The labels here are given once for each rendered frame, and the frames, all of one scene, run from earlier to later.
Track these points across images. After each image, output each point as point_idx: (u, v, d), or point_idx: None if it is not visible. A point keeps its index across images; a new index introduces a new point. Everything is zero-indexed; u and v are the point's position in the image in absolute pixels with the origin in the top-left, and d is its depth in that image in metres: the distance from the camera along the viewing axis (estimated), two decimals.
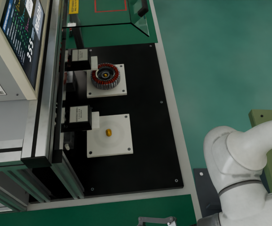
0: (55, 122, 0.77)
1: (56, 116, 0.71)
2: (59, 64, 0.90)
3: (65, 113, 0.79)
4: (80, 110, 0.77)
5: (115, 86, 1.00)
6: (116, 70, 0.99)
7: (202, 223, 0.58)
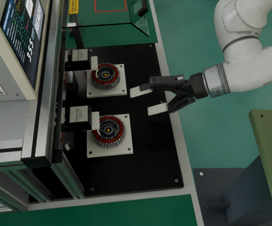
0: (55, 122, 0.77)
1: (56, 116, 0.71)
2: (59, 64, 0.90)
3: (65, 113, 0.79)
4: (80, 110, 0.77)
5: (115, 86, 1.00)
6: (116, 70, 0.99)
7: (212, 86, 0.72)
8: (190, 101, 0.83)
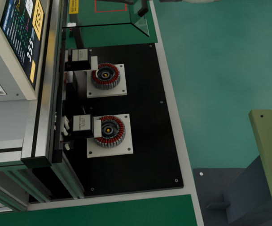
0: None
1: None
2: (59, 64, 0.90)
3: (68, 122, 0.83)
4: (83, 118, 0.82)
5: (115, 86, 1.00)
6: (116, 70, 0.99)
7: (166, 2, 0.68)
8: None
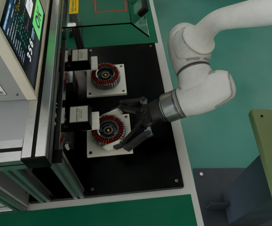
0: (55, 122, 0.77)
1: (56, 116, 0.71)
2: (59, 64, 0.90)
3: (65, 113, 0.79)
4: (80, 110, 0.77)
5: (115, 86, 1.00)
6: (116, 70, 0.99)
7: (175, 120, 0.79)
8: None
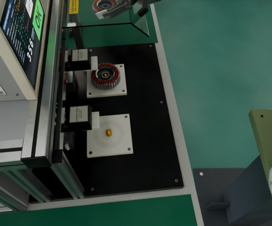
0: (55, 122, 0.77)
1: (56, 116, 0.71)
2: (59, 64, 0.90)
3: (65, 113, 0.79)
4: (80, 110, 0.77)
5: (115, 86, 1.00)
6: (116, 70, 0.99)
7: (151, 3, 1.02)
8: None
